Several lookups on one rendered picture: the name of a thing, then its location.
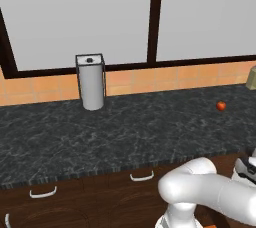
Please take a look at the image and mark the pale green box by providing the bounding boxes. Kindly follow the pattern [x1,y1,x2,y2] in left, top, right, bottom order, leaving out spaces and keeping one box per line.
[245,66,256,91]

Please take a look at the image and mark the dark wooden cupboard door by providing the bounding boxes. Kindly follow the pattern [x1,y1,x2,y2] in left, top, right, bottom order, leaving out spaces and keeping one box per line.
[108,195,168,228]
[0,203,111,228]

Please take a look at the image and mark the dark framed window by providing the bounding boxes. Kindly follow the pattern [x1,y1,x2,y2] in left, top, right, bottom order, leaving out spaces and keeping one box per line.
[0,0,256,80]

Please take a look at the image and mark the white drawer handle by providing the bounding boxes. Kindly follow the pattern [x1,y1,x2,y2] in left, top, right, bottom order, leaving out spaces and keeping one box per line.
[129,170,156,183]
[28,185,58,200]

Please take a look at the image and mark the white paper towel roll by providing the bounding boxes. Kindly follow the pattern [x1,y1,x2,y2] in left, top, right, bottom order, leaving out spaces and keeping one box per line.
[79,63,105,112]

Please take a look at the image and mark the white cupboard door handle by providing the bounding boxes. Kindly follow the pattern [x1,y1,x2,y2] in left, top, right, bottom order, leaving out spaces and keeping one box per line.
[4,213,12,228]

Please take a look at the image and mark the dark wooden drawer front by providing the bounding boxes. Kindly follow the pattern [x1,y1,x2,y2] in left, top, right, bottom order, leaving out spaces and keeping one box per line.
[107,163,174,206]
[0,172,110,210]

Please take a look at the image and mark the red tomato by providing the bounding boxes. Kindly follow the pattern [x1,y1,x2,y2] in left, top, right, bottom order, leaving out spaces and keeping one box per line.
[215,100,227,112]

